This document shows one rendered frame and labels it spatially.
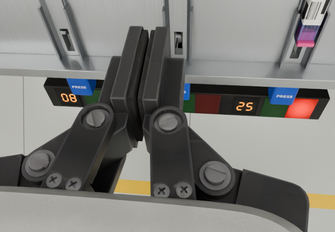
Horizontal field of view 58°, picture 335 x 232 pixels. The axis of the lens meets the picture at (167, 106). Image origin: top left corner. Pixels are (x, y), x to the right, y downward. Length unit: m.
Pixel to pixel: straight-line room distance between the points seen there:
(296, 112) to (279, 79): 0.10
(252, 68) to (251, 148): 0.78
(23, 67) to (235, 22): 0.21
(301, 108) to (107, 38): 0.23
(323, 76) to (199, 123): 0.76
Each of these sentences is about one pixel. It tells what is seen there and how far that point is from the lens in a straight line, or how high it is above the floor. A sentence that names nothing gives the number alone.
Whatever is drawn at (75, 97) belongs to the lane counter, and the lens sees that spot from 0.40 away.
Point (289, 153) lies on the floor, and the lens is 1.10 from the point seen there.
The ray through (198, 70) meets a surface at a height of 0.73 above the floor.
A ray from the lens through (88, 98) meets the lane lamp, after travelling 0.39.
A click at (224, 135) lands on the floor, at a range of 1.05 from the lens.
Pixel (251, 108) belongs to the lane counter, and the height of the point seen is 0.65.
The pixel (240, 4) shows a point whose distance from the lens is 0.27.
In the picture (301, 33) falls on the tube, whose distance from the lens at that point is 0.28.
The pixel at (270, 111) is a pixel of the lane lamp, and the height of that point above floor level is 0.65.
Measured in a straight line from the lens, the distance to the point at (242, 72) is 0.30.
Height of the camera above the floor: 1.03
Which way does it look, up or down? 82 degrees down
